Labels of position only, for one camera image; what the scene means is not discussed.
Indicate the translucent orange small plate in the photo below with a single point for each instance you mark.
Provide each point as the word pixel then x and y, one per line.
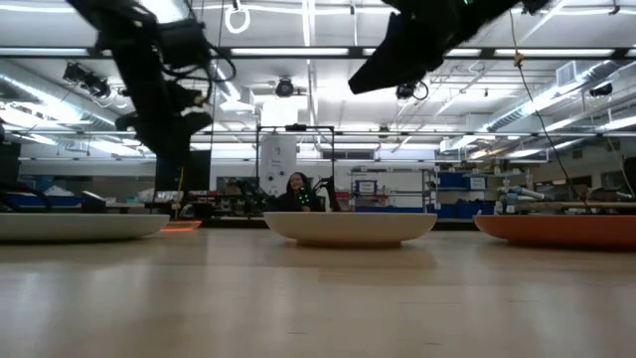
pixel 186 226

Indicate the metal shelf with blue bins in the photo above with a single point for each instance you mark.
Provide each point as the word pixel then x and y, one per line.
pixel 452 180

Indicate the background black rig frame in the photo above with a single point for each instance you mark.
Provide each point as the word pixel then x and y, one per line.
pixel 296 127

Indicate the white column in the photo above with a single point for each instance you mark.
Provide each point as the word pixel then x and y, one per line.
pixel 278 154

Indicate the black computer monitor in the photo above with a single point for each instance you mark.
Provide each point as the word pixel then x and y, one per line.
pixel 196 174

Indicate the round black ceiling camera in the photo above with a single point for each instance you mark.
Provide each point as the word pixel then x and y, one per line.
pixel 284 88

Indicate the black ceiling-mounted device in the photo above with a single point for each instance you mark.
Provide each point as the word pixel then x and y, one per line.
pixel 89 79

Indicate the pale blue large plate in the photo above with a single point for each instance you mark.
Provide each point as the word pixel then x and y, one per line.
pixel 74 226

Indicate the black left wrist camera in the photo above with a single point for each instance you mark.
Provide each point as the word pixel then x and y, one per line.
pixel 184 45

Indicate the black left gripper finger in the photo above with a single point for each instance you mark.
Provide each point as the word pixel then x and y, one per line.
pixel 191 131
pixel 144 136

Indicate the terracotta large plate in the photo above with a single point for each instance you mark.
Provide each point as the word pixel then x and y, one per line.
pixel 561 231

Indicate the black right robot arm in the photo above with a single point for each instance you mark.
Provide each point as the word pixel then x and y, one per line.
pixel 534 5

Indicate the person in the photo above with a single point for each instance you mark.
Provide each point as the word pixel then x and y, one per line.
pixel 298 201

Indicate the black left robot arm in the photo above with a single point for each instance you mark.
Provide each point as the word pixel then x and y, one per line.
pixel 114 25

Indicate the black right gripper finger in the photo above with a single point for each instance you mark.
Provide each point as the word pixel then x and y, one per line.
pixel 397 59

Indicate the beige large plate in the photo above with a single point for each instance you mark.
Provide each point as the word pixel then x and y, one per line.
pixel 348 226

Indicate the blue storage bin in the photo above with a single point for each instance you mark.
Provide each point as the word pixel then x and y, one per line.
pixel 45 200

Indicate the black aluminium table frame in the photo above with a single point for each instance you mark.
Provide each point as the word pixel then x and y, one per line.
pixel 233 224

